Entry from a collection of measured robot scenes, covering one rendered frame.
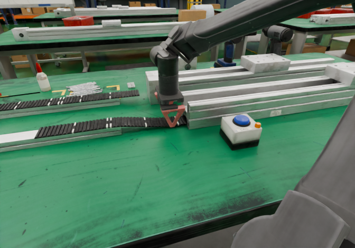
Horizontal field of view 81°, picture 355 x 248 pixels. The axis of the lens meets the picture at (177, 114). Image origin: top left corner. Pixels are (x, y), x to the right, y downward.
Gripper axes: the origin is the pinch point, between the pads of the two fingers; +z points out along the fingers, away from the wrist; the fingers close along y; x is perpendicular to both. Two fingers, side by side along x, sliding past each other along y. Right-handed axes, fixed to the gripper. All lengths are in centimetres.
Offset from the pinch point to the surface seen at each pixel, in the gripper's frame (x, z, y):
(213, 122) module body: -12.7, 0.6, -5.1
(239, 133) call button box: -14.3, -3.5, -17.1
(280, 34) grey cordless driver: -59, -17, 29
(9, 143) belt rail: 43.0, -0.3, -2.0
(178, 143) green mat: -0.1, 2.1, -10.4
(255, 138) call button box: -19.4, -0.9, -17.1
